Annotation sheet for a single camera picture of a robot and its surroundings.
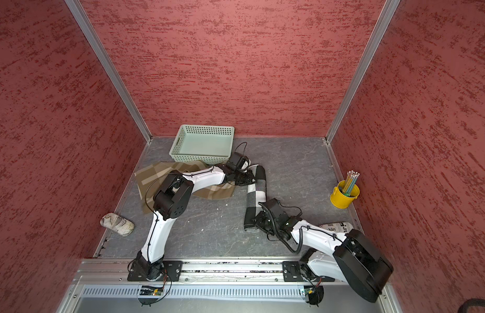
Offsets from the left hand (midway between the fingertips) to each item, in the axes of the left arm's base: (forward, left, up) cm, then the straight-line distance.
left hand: (255, 183), depth 97 cm
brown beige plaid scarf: (+3, +56, -2) cm, 56 cm away
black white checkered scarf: (-8, 0, +4) cm, 8 cm away
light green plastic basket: (+29, +28, -2) cm, 41 cm away
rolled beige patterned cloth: (-22, +61, +1) cm, 65 cm away
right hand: (-21, +1, -3) cm, 21 cm away
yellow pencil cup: (-10, -39, +4) cm, 40 cm away
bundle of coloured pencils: (-5, -42, +12) cm, 44 cm away
